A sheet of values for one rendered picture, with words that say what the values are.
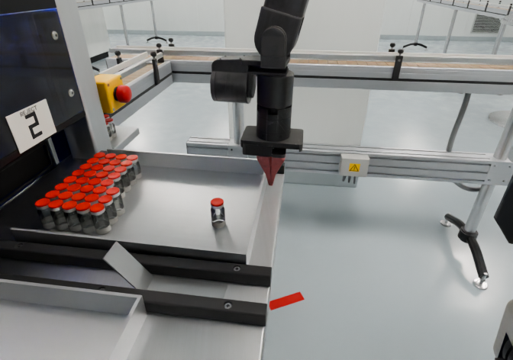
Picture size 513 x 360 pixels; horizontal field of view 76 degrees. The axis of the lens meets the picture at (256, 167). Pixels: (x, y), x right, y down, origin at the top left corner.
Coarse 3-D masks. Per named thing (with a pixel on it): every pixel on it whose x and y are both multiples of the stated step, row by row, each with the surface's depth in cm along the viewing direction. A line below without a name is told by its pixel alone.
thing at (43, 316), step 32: (0, 288) 39; (32, 288) 39; (64, 288) 38; (0, 320) 38; (32, 320) 38; (64, 320) 38; (96, 320) 38; (128, 320) 34; (0, 352) 35; (32, 352) 35; (64, 352) 35; (96, 352) 35; (128, 352) 35
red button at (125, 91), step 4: (120, 88) 74; (124, 88) 74; (128, 88) 75; (116, 92) 74; (120, 92) 73; (124, 92) 74; (128, 92) 75; (120, 96) 74; (124, 96) 74; (128, 96) 75; (120, 100) 74; (124, 100) 74; (128, 100) 75
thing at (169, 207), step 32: (160, 160) 68; (192, 160) 67; (224, 160) 66; (256, 160) 65; (128, 192) 61; (160, 192) 61; (192, 192) 61; (224, 192) 61; (256, 192) 61; (128, 224) 53; (160, 224) 53; (192, 224) 53; (256, 224) 52; (192, 256) 44; (224, 256) 43
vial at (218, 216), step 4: (212, 208) 51; (216, 208) 50; (220, 208) 50; (212, 212) 51; (216, 212) 50; (220, 212) 50; (224, 212) 52; (212, 216) 51; (216, 216) 51; (220, 216) 51; (224, 216) 52; (212, 220) 52; (216, 220) 51; (220, 220) 51; (224, 220) 52; (212, 224) 52; (216, 224) 51; (220, 224) 52; (224, 224) 52
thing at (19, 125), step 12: (24, 108) 51; (36, 108) 53; (48, 108) 56; (12, 120) 49; (24, 120) 51; (48, 120) 56; (12, 132) 49; (24, 132) 51; (36, 132) 54; (48, 132) 56; (24, 144) 51
